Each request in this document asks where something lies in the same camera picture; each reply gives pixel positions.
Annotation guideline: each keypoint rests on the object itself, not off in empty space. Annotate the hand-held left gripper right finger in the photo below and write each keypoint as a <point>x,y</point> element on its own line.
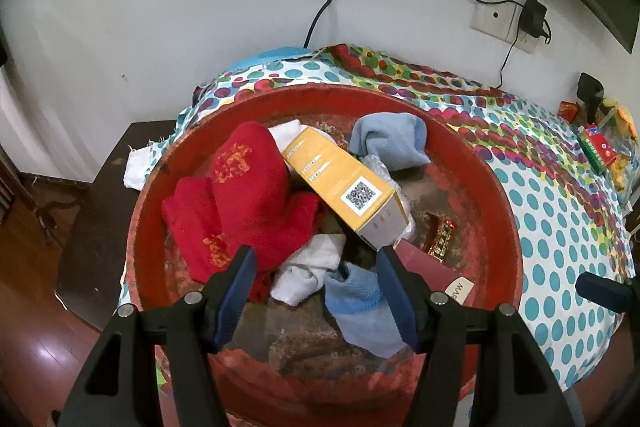
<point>397,307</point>

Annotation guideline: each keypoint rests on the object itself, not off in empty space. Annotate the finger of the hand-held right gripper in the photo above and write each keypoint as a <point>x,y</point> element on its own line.
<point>607,294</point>

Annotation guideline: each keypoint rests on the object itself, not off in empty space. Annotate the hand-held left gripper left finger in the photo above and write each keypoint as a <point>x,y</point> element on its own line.
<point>237,297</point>

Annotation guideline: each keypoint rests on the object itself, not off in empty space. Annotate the light blue sock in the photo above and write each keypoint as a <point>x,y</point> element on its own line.
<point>387,139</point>
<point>360,317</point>

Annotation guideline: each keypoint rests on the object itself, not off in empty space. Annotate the small dark red box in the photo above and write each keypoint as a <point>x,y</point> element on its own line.
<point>430,272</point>

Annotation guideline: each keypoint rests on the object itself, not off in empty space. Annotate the white sock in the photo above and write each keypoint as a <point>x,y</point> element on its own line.
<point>305,267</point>
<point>286,133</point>

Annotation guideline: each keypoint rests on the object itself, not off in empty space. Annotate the red candy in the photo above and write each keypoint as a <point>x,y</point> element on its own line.
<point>442,237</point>

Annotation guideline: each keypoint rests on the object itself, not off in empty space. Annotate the red round tray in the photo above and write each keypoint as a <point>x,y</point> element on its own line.
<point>310,347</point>

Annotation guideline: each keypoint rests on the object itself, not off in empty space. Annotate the red sock with gold print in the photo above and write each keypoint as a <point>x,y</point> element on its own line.
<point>250,197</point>
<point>190,217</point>

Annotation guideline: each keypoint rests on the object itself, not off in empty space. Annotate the yellow box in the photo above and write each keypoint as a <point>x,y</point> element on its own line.
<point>340,177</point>

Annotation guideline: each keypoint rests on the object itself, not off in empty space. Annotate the polka dot tablecloth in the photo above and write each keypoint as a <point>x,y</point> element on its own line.
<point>550,207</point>

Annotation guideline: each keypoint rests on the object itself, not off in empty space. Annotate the yellow snack bag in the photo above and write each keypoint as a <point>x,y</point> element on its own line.
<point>624,172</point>

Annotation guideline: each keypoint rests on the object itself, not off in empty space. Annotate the red and green box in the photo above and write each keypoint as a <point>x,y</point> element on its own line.
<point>602,147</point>

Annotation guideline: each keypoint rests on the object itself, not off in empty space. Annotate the large clear plastic bag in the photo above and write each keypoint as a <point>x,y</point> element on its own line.
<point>629,147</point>

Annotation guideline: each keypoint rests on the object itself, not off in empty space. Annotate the dark wooden side table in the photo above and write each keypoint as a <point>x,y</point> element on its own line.
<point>95,232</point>

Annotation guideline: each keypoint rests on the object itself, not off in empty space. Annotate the white rag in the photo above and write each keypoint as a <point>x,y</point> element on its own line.
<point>142,167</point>

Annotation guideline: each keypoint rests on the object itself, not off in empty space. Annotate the orange and yellow toy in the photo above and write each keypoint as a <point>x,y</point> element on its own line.
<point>622,112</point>

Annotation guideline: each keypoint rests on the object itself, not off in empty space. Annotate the blue cloth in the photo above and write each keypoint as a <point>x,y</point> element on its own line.
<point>272,55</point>

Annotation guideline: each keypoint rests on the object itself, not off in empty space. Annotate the black power adapter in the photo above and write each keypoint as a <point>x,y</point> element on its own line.
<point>532,14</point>

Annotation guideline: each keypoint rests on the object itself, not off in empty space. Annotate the white wall socket plate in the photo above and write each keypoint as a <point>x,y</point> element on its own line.
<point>492,19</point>

